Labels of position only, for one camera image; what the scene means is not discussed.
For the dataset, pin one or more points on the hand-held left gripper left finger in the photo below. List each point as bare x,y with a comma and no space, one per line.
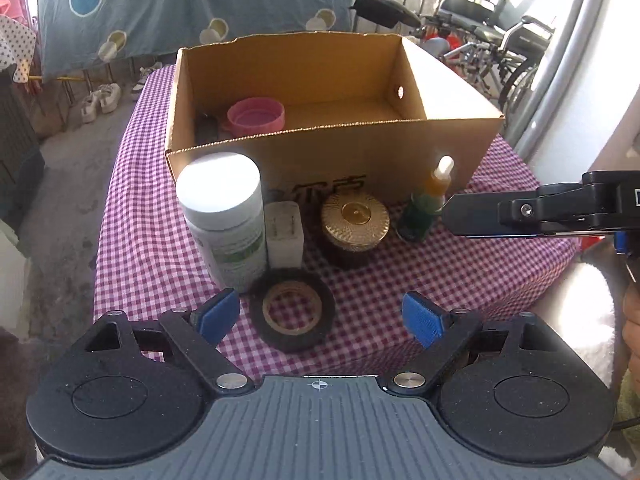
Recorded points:
217,316

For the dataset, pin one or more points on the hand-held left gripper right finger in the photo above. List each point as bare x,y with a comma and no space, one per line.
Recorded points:
424,320

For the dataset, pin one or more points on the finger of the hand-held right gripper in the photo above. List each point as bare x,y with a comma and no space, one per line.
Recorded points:
475,215
621,242

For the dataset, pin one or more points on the black tape roll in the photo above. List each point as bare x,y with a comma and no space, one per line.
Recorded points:
260,325

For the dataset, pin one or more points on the green dropper bottle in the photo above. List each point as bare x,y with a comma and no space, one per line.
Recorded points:
422,210

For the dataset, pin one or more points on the white pill bottle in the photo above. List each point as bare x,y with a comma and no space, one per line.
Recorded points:
225,245

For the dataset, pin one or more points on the white charger plug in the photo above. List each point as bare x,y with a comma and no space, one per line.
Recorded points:
285,245

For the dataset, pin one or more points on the gold lid jar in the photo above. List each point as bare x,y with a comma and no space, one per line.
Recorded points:
355,230

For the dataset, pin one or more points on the brown cardboard box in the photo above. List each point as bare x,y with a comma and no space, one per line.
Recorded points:
320,160

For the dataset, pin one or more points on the small black oval object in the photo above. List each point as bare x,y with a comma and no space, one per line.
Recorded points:
205,129

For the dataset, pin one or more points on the pink plastic lid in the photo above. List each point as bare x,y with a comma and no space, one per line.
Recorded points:
270,124

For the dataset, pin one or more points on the person's right hand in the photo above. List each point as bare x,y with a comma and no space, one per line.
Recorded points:
633,330

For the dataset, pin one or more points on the red cloth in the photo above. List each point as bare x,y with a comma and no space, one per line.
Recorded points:
592,242

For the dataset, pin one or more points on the white fluffy garment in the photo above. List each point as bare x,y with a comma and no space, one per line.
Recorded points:
585,320

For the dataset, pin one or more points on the purple checkered tablecloth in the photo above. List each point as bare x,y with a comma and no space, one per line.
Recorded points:
150,240

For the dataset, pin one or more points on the grey metal pole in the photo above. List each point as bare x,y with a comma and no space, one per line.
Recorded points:
565,60

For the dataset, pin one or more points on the black wheelchair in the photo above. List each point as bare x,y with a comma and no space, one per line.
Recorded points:
500,25

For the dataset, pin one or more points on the black saddle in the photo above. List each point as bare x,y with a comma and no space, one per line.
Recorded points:
385,10

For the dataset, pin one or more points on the dark cabinet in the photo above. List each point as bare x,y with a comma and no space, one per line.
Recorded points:
15,160

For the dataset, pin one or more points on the yellow rod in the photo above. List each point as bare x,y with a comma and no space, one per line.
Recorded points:
65,78

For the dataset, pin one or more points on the star dotted white cloth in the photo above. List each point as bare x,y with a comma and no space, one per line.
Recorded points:
15,40

